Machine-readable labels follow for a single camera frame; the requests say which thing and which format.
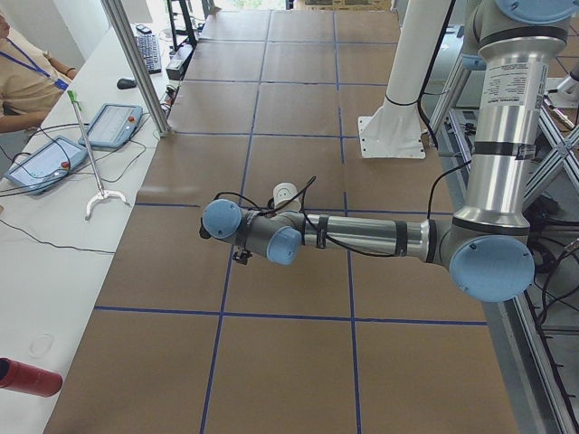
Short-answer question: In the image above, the white smiley mug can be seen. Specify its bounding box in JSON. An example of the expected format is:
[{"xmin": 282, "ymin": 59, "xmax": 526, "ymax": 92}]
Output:
[{"xmin": 272, "ymin": 183, "xmax": 301, "ymax": 212}]

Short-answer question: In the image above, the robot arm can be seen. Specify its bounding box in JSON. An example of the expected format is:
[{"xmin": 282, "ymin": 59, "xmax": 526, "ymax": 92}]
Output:
[{"xmin": 200, "ymin": 1, "xmax": 578, "ymax": 302}]

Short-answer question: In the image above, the brown paper table cover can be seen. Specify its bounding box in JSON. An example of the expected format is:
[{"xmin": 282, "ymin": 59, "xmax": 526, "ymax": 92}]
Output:
[{"xmin": 46, "ymin": 11, "xmax": 517, "ymax": 433}]

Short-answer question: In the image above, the far teach pendant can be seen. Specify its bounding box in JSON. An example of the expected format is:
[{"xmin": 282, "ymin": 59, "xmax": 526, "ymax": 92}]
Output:
[{"xmin": 87, "ymin": 103, "xmax": 143, "ymax": 149}]

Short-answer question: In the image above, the teach pendant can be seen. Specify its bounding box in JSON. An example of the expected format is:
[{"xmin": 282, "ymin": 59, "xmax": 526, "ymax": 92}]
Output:
[
  {"xmin": 4, "ymin": 136, "xmax": 88, "ymax": 194},
  {"xmin": 87, "ymin": 103, "xmax": 143, "ymax": 149}
]

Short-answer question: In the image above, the black computer mouse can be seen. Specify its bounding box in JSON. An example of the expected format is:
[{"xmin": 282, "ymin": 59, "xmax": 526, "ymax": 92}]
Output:
[{"xmin": 117, "ymin": 78, "xmax": 137, "ymax": 90}]

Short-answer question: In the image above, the black keyboard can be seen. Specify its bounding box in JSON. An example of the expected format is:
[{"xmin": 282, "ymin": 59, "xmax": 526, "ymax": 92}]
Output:
[{"xmin": 135, "ymin": 33, "xmax": 162, "ymax": 74}]

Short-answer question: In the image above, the near teach pendant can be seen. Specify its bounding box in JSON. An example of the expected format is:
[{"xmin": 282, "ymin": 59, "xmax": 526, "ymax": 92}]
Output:
[{"xmin": 4, "ymin": 136, "xmax": 88, "ymax": 194}]

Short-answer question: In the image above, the reach grabber stick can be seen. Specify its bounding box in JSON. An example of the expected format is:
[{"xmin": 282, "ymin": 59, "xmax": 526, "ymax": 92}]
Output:
[{"xmin": 66, "ymin": 90, "xmax": 130, "ymax": 222}]

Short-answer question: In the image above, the seated person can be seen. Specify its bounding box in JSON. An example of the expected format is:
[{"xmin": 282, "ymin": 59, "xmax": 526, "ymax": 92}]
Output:
[{"xmin": 1, "ymin": 18, "xmax": 78, "ymax": 133}]

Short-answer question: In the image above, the red cylinder bottle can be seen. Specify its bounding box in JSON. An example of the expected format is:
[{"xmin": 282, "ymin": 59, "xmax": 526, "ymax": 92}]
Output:
[{"xmin": 1, "ymin": 358, "xmax": 63, "ymax": 397}]

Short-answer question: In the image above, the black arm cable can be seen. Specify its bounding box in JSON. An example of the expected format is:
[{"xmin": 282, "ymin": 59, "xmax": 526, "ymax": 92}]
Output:
[{"xmin": 214, "ymin": 175, "xmax": 474, "ymax": 260}]

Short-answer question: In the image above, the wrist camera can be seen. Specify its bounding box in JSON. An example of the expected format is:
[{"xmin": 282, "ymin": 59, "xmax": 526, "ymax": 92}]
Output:
[{"xmin": 232, "ymin": 247, "xmax": 252, "ymax": 265}]

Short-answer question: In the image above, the white pedestal base plate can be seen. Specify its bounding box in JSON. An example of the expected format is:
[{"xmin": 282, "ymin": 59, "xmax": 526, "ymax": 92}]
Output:
[{"xmin": 357, "ymin": 99, "xmax": 425, "ymax": 159}]

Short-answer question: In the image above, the aluminium frame post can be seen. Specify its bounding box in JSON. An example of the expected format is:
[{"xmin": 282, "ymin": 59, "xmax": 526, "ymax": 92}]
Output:
[{"xmin": 100, "ymin": 0, "xmax": 171, "ymax": 137}]

